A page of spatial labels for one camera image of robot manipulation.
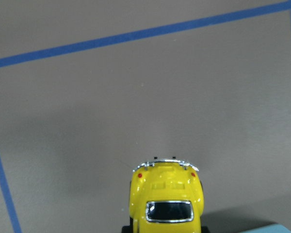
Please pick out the yellow beetle toy car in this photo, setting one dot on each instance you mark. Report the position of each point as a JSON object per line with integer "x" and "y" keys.
{"x": 166, "y": 196}

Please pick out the light blue plastic bin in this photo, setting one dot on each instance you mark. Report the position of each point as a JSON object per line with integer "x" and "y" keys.
{"x": 273, "y": 228}

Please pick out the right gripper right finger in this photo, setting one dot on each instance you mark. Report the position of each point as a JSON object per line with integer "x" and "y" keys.
{"x": 204, "y": 229}

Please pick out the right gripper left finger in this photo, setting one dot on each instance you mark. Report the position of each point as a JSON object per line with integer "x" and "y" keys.
{"x": 127, "y": 229}

